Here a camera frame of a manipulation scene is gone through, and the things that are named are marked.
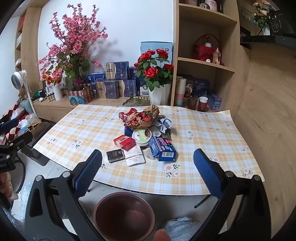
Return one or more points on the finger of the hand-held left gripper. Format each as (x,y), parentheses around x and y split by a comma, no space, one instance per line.
(18,140)
(9,124)

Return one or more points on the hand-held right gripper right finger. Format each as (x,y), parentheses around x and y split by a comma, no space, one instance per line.
(208,172)

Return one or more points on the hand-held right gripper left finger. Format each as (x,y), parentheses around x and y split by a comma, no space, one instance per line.
(89,171)

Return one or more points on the black cigarette pack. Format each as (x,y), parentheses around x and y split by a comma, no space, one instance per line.
(115,156)

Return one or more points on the red cigarette pack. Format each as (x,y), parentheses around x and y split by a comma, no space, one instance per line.
(124,143)

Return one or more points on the white pouch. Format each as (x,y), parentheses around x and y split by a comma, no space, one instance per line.
(135,157)

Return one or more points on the blue printed carton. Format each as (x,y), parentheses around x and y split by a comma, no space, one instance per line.
(163,149)

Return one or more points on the dark blue packet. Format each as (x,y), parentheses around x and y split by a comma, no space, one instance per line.
(128,131)

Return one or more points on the brown plastic bin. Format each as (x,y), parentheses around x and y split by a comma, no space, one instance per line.
(124,215)

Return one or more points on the clear plastic wrapper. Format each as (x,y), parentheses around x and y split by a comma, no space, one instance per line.
(148,154)

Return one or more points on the round green white container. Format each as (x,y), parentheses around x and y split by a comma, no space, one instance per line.
(141,136)

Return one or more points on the white blue printed wrapper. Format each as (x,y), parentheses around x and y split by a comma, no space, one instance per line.
(164,125)

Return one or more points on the brown paper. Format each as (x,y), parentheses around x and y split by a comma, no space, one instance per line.
(144,117)

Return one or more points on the person's left hand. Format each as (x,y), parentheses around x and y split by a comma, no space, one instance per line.
(5,185)

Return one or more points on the person's right hand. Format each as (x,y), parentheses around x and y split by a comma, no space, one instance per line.
(162,236)

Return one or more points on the red argyle cloth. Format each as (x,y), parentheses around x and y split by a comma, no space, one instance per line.
(13,113)

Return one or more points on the cardboard box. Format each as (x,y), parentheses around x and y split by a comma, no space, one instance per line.
(35,128)

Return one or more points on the black table leg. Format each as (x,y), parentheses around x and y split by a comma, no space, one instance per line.
(202,201)

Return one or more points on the yellow checkered floral tablecloth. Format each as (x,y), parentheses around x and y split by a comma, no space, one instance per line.
(208,139)

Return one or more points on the white desk fan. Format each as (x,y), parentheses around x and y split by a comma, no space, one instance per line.
(19,80)

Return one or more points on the row of small bottles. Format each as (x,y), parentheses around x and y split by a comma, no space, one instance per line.
(49,97)

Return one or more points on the light blue towel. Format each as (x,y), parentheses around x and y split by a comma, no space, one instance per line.
(180,228)

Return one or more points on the red paper cup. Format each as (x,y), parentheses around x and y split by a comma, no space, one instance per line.
(203,104)

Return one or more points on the purple box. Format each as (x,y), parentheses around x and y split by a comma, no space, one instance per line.
(215,102)

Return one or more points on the dark cup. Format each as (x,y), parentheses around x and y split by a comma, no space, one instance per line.
(193,103)

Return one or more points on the patterned flower basket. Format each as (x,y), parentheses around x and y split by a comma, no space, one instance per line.
(81,96)

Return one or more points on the blue gold gift box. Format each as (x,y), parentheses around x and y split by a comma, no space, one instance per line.
(128,88)
(107,89)
(118,70)

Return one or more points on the stack of pastel paper cups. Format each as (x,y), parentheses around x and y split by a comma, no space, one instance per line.
(180,92)

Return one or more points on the gold leaf tray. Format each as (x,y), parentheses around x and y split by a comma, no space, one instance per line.
(136,101)

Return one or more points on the dark blue printed box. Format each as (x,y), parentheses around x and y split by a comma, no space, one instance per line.
(198,87)

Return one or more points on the flat blue box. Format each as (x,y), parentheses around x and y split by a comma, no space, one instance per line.
(96,77)

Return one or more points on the blue white box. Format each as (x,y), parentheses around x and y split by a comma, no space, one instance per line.
(143,91)

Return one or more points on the pink artificial blossom branches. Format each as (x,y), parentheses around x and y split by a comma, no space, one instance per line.
(74,39)

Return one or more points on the red rose plant white pot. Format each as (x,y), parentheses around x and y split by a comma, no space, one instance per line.
(155,74)

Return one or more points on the glass perfume bottle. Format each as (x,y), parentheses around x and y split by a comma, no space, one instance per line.
(216,56)

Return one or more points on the red basket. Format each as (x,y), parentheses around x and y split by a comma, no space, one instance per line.
(203,52)

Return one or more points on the wooden shelf unit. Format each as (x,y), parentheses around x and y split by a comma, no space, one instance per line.
(229,41)

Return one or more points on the light blue tall box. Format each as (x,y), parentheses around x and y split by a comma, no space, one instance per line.
(148,47)

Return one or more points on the pink rose bouquet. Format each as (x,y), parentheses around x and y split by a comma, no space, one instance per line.
(261,14)

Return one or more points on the white printed mug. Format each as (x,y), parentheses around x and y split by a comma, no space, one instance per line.
(208,4)

